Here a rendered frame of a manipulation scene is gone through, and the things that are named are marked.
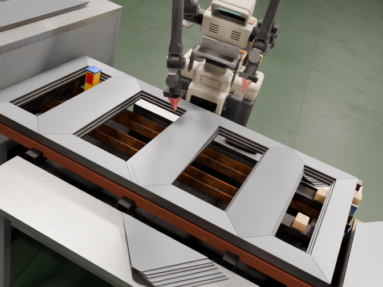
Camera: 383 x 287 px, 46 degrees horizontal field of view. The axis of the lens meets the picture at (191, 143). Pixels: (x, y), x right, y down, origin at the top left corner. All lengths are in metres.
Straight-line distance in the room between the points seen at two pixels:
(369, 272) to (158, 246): 0.76
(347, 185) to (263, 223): 0.56
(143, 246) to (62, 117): 0.73
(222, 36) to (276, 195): 1.01
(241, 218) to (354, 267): 0.43
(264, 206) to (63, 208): 0.76
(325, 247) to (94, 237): 0.83
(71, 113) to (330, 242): 1.20
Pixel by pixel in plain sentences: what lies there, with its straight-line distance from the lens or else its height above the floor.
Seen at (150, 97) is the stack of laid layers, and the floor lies 0.84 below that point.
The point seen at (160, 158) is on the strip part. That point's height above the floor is 0.86.
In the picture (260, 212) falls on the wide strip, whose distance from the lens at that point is 1.77.
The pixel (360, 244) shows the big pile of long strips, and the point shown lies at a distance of 1.88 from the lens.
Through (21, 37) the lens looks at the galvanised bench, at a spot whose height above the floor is 1.05.
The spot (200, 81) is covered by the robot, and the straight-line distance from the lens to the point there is 2.65.
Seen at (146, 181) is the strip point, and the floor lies 0.86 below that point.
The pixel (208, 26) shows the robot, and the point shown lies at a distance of 2.53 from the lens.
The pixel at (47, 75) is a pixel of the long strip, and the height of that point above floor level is 0.86.
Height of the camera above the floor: 1.95
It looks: 33 degrees down
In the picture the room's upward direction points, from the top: 16 degrees clockwise
